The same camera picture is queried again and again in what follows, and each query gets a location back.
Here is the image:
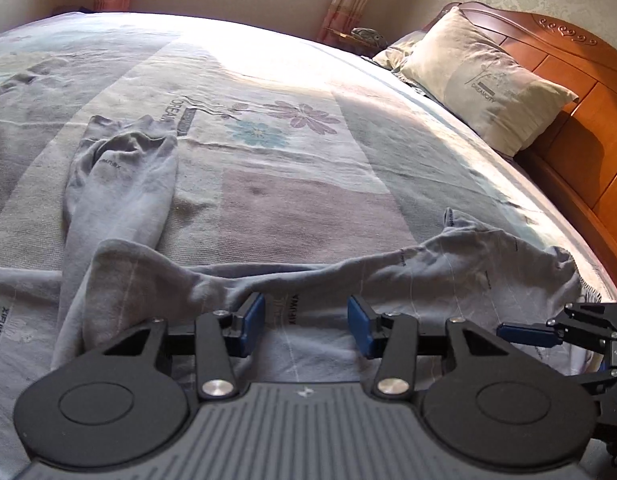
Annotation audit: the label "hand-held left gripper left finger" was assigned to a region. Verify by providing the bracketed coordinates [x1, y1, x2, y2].
[103, 292, 266, 402]

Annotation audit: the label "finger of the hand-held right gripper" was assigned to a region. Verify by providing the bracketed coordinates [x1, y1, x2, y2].
[496, 323, 565, 349]
[547, 302, 617, 342]

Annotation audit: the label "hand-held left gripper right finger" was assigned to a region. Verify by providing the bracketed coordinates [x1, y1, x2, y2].
[347, 295, 509, 401]

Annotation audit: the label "grey pants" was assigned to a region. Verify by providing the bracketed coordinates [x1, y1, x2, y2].
[0, 114, 604, 386]

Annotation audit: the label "bed with patterned sheet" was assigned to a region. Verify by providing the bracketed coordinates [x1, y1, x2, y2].
[0, 10, 617, 391]

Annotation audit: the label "wooden headboard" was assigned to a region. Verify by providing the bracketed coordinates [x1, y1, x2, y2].
[423, 1, 617, 306]

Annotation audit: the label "large beige pillow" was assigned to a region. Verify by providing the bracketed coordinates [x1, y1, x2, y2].
[396, 6, 579, 157]

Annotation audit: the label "flat beige pillow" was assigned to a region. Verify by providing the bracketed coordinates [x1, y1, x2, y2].
[373, 30, 429, 72]

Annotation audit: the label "wooden nightstand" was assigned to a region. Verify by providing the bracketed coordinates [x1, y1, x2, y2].
[325, 27, 384, 57]

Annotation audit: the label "folded grey cloth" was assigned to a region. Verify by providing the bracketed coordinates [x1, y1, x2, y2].
[351, 27, 387, 47]

